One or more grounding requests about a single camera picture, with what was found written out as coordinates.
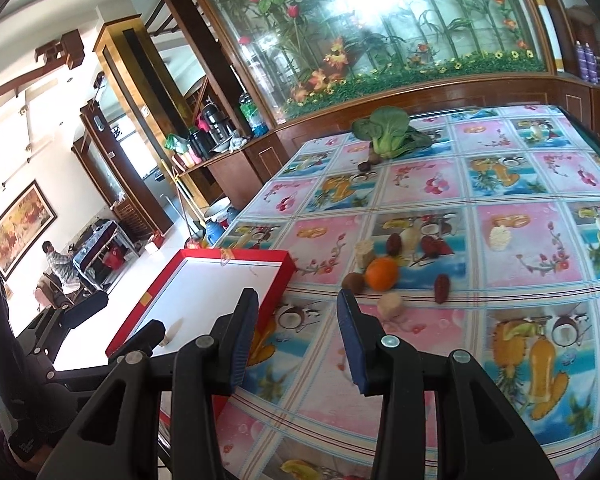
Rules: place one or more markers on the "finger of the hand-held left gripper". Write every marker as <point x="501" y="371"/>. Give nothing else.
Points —
<point x="87" y="305"/>
<point x="150" y="332"/>

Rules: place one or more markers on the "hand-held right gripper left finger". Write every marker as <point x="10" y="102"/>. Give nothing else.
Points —
<point x="242" y="340"/>

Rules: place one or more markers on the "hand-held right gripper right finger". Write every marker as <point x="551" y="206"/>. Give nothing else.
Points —
<point x="352" y="345"/>

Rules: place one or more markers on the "red box with white inside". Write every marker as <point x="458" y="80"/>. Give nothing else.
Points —
<point x="205" y="280"/>

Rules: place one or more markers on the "orange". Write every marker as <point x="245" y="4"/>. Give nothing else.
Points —
<point x="381" y="274"/>

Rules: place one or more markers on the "dried red date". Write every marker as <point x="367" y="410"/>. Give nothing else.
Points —
<point x="441" y="287"/>
<point x="393" y="245"/>
<point x="430" y="247"/>

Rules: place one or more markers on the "brown armchair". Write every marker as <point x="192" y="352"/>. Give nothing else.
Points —
<point x="50" y="296"/>

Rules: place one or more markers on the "red bag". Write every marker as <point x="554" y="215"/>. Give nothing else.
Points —
<point x="112" y="260"/>

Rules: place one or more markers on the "grey folding table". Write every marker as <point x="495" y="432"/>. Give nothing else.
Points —
<point x="97" y="247"/>

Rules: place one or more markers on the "small red and white box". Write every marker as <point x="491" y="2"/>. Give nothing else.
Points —
<point x="155" y="240"/>

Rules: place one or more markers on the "blue water jug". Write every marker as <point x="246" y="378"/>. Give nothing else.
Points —
<point x="212" y="233"/>

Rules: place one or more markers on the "red bucket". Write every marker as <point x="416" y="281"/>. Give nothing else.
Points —
<point x="226" y="221"/>

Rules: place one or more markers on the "pale basin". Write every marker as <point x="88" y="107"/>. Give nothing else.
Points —
<point x="217" y="208"/>

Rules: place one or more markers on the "short wooden cabinet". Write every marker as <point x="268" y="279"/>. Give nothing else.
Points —
<point x="97" y="170"/>

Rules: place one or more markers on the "broom stick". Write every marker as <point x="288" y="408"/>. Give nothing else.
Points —
<point x="182" y="195"/>

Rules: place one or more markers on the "wooden sideboard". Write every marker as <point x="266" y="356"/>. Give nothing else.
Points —
<point x="240" y="170"/>

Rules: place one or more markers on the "pink cups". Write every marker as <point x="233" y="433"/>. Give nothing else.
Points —
<point x="191" y="160"/>

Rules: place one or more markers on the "printed plastic tablecloth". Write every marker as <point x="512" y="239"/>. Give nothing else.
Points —
<point x="480" y="220"/>

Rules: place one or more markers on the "green plastic bag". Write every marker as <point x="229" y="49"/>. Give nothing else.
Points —
<point x="172" y="142"/>

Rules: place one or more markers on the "small brown kiwi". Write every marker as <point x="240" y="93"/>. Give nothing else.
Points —
<point x="375" y="158"/>

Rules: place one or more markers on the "short black thermos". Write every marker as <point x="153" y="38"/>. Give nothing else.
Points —
<point x="197" y="144"/>

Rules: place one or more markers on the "metal bowl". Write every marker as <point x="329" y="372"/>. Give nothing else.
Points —
<point x="225" y="146"/>

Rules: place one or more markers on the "white cloth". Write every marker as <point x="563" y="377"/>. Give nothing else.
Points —
<point x="237" y="142"/>

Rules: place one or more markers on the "tall wooden cabinet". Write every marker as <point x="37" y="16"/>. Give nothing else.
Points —
<point x="130" y="110"/>

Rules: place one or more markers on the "green bok choy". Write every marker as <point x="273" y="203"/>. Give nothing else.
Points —
<point x="387" y="132"/>

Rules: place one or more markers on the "tall black thermos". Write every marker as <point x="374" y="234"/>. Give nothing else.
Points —
<point x="212" y="122"/>

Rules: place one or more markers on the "green plastic bottle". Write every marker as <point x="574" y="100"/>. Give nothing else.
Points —
<point x="252" y="115"/>

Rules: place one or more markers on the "glass partition with artificial plants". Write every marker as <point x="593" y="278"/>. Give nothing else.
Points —
<point x="380" y="25"/>

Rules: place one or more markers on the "purple bottle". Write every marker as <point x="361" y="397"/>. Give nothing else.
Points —
<point x="591" y="62"/>
<point x="580" y="60"/>

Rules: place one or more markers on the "small golden wall frame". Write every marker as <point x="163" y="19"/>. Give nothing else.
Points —
<point x="7" y="290"/>

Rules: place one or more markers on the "framed wall painting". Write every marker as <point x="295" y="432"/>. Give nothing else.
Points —
<point x="17" y="225"/>

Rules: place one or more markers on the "wooden wall lamp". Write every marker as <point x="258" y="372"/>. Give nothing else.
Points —
<point x="62" y="52"/>

